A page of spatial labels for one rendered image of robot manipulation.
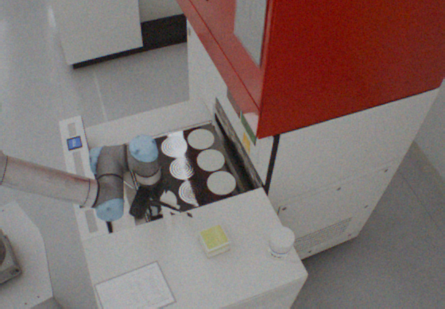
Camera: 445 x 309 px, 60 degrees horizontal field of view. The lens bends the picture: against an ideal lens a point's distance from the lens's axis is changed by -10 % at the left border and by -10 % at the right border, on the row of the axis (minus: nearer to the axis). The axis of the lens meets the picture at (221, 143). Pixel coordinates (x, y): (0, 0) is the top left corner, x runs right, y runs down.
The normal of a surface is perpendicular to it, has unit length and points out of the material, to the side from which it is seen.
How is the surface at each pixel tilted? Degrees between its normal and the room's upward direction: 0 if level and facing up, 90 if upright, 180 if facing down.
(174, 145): 0
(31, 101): 0
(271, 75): 90
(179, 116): 0
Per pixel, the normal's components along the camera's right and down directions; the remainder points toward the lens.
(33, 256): 0.03, -0.64
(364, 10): 0.36, 0.73
